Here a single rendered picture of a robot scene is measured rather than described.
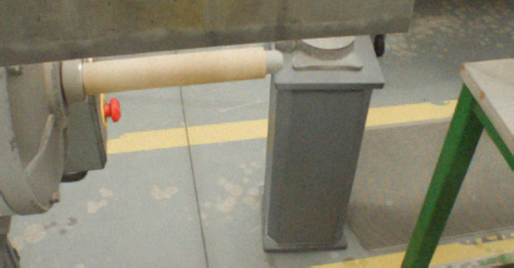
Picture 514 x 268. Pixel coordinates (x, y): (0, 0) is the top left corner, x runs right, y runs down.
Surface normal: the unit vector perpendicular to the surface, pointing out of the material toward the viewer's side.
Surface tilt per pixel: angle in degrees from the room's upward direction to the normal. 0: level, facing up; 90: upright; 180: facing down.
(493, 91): 0
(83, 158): 90
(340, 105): 90
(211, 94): 0
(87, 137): 90
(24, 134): 83
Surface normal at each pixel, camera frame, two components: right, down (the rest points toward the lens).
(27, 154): 0.96, 0.18
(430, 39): 0.04, -0.73
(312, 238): 0.07, 0.68
